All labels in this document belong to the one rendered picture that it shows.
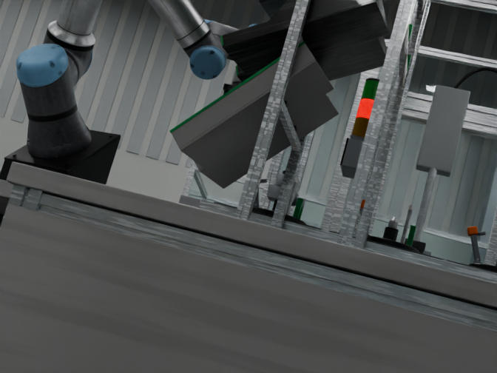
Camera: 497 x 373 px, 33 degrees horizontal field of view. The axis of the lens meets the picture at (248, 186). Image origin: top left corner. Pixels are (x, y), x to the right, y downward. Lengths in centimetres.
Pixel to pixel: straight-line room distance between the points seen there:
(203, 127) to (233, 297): 43
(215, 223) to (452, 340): 34
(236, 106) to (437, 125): 159
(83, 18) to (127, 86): 853
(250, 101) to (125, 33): 937
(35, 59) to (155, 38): 879
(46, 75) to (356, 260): 104
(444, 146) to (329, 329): 190
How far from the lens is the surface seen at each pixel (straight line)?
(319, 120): 167
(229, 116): 145
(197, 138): 146
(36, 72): 194
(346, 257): 111
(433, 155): 293
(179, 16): 184
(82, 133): 201
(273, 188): 189
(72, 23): 204
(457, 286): 110
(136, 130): 1038
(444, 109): 298
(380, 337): 110
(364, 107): 212
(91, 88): 1064
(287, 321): 111
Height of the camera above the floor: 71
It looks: 10 degrees up
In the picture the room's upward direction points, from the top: 16 degrees clockwise
